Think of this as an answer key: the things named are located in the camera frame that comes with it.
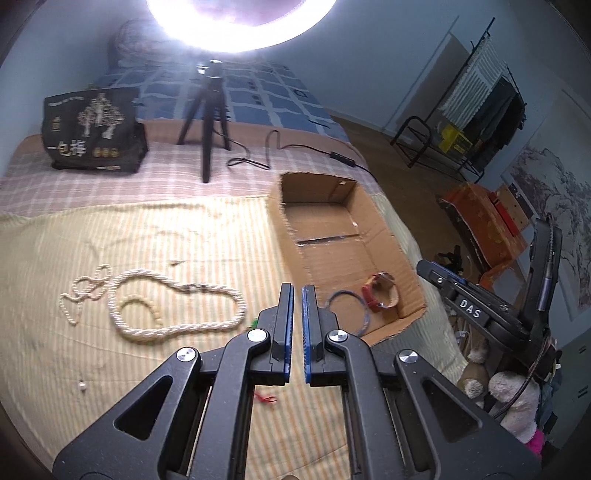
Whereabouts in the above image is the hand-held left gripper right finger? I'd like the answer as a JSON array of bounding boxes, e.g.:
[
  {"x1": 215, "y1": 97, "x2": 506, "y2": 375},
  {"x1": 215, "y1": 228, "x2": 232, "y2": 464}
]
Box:
[{"x1": 301, "y1": 285, "x2": 541, "y2": 480}]

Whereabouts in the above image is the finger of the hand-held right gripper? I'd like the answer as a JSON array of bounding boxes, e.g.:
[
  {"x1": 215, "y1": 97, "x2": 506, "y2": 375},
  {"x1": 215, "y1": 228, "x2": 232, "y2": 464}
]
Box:
[{"x1": 416, "y1": 259, "x2": 533, "y2": 346}]

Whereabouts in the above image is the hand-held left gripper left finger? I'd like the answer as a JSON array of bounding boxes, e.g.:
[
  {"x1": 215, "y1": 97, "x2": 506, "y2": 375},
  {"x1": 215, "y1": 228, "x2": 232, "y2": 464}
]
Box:
[{"x1": 52, "y1": 282, "x2": 296, "y2": 480}]

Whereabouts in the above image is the cardboard box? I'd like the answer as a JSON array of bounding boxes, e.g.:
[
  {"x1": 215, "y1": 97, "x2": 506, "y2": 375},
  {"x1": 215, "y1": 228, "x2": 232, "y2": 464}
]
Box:
[{"x1": 268, "y1": 172, "x2": 428, "y2": 347}]

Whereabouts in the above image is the cream beaded bracelet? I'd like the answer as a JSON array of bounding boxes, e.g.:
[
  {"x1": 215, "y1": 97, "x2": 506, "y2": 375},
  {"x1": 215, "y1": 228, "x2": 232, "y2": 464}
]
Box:
[{"x1": 117, "y1": 296, "x2": 163, "y2": 330}]

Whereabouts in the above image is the blue bangle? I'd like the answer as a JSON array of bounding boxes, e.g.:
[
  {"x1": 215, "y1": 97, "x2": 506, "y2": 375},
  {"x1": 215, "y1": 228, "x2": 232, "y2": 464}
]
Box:
[{"x1": 324, "y1": 290, "x2": 371, "y2": 335}]

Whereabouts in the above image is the beige plush toy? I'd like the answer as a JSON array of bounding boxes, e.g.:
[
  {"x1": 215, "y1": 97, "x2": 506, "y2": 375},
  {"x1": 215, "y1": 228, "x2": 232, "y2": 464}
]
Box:
[{"x1": 457, "y1": 342, "x2": 492, "y2": 400}]

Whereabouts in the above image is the orange patterned box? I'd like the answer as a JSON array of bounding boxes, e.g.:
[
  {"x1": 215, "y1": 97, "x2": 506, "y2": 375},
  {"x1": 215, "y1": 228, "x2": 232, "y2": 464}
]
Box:
[{"x1": 438, "y1": 182, "x2": 532, "y2": 278}]

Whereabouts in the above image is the white plush toy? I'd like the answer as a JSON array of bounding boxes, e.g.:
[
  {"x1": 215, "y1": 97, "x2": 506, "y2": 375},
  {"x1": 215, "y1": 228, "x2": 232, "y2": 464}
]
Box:
[{"x1": 487, "y1": 369, "x2": 541, "y2": 444}]

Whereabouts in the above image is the yellow box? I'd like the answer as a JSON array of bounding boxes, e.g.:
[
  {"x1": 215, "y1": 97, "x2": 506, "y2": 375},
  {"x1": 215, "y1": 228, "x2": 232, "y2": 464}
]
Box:
[{"x1": 438, "y1": 124, "x2": 472, "y2": 153}]

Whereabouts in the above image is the black clothes rack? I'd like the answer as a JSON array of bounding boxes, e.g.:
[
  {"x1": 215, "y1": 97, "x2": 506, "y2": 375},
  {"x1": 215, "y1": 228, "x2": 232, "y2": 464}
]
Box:
[{"x1": 436, "y1": 18, "x2": 529, "y2": 183}]

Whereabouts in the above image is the black metal chair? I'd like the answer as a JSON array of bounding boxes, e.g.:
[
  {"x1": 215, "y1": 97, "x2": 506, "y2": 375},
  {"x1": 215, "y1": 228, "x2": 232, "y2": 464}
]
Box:
[{"x1": 390, "y1": 115, "x2": 432, "y2": 167}]

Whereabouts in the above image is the yellow striped cloth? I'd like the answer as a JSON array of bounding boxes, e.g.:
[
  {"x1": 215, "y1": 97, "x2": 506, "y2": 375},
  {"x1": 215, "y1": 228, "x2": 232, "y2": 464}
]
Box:
[{"x1": 0, "y1": 191, "x2": 467, "y2": 480}]

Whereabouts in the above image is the black tripod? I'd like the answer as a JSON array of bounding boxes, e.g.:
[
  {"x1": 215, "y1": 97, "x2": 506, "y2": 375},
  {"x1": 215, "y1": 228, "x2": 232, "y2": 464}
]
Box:
[{"x1": 177, "y1": 60, "x2": 232, "y2": 184}]

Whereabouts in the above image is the blue patterned quilt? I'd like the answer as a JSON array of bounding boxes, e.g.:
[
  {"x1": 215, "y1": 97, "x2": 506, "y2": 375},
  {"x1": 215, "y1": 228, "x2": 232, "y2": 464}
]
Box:
[{"x1": 90, "y1": 60, "x2": 352, "y2": 139}]

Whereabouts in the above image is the door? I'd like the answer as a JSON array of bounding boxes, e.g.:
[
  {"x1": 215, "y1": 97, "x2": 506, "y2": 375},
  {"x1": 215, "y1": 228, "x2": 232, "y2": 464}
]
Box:
[{"x1": 383, "y1": 16, "x2": 468, "y2": 136}]

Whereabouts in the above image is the pink checked blanket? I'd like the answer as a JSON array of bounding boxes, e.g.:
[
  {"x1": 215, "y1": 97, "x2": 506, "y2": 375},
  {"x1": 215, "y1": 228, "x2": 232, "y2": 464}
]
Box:
[{"x1": 0, "y1": 134, "x2": 375, "y2": 217}]

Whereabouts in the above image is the black printed bag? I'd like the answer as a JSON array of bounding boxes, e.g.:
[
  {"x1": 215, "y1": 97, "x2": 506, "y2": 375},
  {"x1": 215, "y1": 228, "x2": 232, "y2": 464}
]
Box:
[{"x1": 43, "y1": 88, "x2": 148, "y2": 174}]

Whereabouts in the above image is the patterned pillow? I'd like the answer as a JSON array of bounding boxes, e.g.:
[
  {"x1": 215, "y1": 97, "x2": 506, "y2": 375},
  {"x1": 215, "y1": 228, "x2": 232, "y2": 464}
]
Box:
[{"x1": 108, "y1": 18, "x2": 185, "y2": 70}]

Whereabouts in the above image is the red strap watch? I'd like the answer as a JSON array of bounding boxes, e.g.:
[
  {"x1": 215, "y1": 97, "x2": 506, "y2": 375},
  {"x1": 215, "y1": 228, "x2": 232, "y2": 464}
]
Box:
[{"x1": 361, "y1": 272, "x2": 400, "y2": 312}]

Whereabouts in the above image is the landscape wall painting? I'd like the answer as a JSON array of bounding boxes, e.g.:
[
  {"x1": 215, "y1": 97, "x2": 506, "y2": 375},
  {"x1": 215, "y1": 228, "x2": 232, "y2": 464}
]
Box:
[{"x1": 501, "y1": 90, "x2": 591, "y2": 321}]

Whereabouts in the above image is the thin chain necklace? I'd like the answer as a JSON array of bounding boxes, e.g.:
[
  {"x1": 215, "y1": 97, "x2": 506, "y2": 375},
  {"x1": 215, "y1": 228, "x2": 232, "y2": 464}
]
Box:
[{"x1": 85, "y1": 230, "x2": 185, "y2": 269}]

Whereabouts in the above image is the thick white rope necklace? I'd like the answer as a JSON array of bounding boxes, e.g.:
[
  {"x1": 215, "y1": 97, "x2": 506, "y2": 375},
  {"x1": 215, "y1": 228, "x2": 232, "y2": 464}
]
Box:
[{"x1": 107, "y1": 269, "x2": 247, "y2": 344}]

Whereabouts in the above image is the black power cable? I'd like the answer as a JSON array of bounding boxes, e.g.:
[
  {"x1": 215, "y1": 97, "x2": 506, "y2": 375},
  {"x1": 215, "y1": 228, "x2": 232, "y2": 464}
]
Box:
[{"x1": 226, "y1": 130, "x2": 375, "y2": 176}]

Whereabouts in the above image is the small pearl necklace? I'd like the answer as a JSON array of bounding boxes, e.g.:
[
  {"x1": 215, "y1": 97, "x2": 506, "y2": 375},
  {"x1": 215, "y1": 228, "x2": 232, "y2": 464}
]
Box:
[{"x1": 59, "y1": 263, "x2": 114, "y2": 328}]

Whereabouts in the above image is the ring light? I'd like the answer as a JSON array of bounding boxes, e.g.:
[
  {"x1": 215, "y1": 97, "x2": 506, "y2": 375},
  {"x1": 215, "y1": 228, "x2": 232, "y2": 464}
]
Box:
[{"x1": 147, "y1": 0, "x2": 338, "y2": 58}]

